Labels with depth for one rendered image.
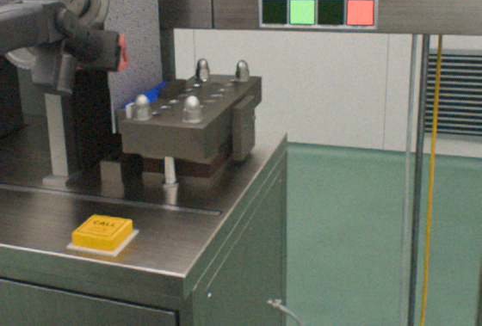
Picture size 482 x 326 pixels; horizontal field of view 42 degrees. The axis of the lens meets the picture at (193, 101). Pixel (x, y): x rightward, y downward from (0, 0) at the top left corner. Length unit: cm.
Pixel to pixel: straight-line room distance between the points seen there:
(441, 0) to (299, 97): 259
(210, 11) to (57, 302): 71
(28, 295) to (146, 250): 23
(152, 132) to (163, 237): 22
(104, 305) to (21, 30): 44
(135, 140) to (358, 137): 284
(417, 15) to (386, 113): 250
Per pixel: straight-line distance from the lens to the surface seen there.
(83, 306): 105
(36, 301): 110
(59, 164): 123
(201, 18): 143
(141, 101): 113
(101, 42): 109
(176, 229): 102
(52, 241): 102
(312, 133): 392
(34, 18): 91
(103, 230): 98
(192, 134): 109
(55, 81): 99
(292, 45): 380
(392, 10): 134
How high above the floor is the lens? 136
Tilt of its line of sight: 15 degrees down
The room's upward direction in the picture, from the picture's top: 2 degrees counter-clockwise
